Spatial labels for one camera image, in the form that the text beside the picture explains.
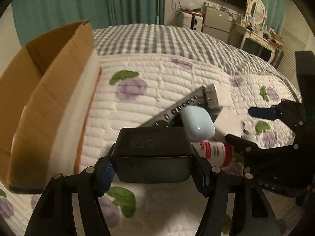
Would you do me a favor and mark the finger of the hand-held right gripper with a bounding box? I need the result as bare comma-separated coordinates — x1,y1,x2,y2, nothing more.
248,99,306,134
225,133,299,177

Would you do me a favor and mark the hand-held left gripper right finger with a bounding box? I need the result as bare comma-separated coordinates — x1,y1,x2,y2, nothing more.
190,154,282,236

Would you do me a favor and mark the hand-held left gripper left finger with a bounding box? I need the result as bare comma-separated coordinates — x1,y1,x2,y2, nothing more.
24,158,116,236

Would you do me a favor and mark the black rectangular box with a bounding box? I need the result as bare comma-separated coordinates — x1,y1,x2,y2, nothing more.
112,127,197,184

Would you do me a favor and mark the brown cardboard box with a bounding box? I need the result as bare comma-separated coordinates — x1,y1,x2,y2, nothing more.
0,19,102,194

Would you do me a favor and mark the white flat box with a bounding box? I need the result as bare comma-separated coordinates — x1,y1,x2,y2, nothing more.
213,87,249,139

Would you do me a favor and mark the white bottle with red label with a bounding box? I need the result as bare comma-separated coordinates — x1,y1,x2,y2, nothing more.
191,140,234,169

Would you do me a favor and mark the light blue earbuds case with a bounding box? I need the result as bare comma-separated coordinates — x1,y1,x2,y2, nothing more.
181,106,216,140

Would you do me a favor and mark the white dressing table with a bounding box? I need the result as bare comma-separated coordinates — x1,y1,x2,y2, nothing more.
231,22,284,65

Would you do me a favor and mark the white quilted flower blanket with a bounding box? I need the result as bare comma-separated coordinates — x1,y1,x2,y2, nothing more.
0,53,304,236

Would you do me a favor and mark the grey small fridge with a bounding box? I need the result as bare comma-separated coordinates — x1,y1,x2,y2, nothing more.
202,4,235,43

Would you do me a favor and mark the white oval mirror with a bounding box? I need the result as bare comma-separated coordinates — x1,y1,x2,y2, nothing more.
246,0,268,27

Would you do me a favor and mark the grey checked blanket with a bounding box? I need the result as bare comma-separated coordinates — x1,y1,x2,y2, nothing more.
93,24,304,99

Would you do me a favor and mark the white appliance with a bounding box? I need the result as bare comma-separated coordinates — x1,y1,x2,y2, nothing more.
176,11,205,31

